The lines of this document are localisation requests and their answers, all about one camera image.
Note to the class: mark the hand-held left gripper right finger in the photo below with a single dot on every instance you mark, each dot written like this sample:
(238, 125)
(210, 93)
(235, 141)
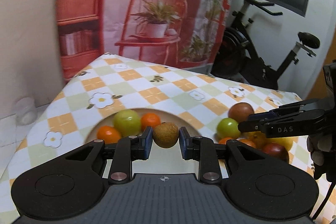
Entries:
(183, 144)

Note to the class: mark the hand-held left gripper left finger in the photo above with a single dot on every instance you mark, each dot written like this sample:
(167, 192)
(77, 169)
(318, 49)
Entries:
(148, 142)

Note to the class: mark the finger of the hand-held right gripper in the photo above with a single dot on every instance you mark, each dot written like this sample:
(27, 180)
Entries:
(265, 114)
(249, 125)

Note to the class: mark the yellow lemon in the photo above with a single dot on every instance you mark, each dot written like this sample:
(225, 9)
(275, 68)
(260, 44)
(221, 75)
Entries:
(256, 139)
(284, 142)

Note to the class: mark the orange tangerine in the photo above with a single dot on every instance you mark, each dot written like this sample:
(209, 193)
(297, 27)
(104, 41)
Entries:
(150, 121)
(107, 134)
(246, 143)
(225, 140)

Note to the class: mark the brown kiwi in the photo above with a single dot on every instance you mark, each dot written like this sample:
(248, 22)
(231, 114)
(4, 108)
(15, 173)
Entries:
(165, 134)

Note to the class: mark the green apple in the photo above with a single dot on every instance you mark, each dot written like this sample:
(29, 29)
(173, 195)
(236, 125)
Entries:
(126, 121)
(227, 128)

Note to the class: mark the beige round plate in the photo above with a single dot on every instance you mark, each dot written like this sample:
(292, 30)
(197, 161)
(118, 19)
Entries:
(178, 120)

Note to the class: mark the dark red apple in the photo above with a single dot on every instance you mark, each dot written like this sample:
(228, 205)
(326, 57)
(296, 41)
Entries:
(275, 151)

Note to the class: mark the person's right hand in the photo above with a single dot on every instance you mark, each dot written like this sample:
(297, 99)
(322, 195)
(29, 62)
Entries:
(319, 155)

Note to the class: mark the streaked red apple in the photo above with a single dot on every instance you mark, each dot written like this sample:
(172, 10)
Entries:
(240, 111)

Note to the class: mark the wooden door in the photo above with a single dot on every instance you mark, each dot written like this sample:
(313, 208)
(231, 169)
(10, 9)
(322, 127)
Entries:
(316, 85)

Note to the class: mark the checked floral tablecloth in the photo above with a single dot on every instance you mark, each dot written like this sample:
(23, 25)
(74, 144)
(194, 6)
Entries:
(157, 92)

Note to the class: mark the black exercise bike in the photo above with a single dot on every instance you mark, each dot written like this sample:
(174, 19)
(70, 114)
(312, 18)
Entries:
(231, 50)

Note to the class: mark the translucent white container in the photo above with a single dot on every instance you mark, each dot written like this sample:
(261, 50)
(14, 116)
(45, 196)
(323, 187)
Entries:
(25, 112)

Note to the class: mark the white foam board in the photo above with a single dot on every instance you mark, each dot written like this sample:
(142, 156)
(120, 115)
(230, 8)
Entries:
(26, 29)

